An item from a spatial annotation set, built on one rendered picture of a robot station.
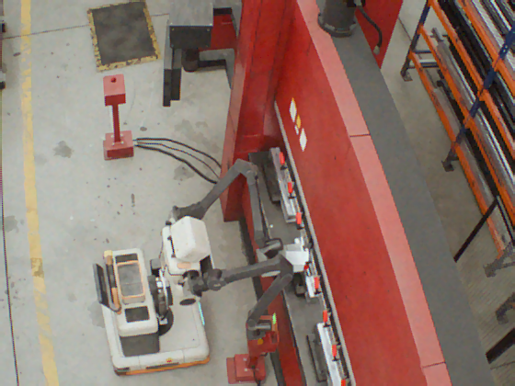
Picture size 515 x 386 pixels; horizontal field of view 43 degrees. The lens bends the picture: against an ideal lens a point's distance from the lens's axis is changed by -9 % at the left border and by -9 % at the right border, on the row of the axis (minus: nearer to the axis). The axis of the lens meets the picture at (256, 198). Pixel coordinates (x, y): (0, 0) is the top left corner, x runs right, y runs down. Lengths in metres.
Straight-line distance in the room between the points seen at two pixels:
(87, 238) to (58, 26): 2.38
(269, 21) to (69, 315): 2.56
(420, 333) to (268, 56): 1.94
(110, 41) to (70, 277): 2.39
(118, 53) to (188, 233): 3.02
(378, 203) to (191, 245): 1.20
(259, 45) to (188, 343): 1.98
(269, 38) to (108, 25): 3.10
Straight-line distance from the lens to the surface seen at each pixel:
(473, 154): 5.72
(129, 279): 4.13
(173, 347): 4.63
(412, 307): 2.69
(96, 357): 4.92
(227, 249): 5.26
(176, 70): 4.16
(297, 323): 4.11
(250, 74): 4.04
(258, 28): 3.77
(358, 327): 3.30
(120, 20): 6.75
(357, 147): 3.00
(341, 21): 3.39
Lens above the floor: 4.63
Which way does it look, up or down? 57 degrees down
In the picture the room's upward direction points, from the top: 11 degrees clockwise
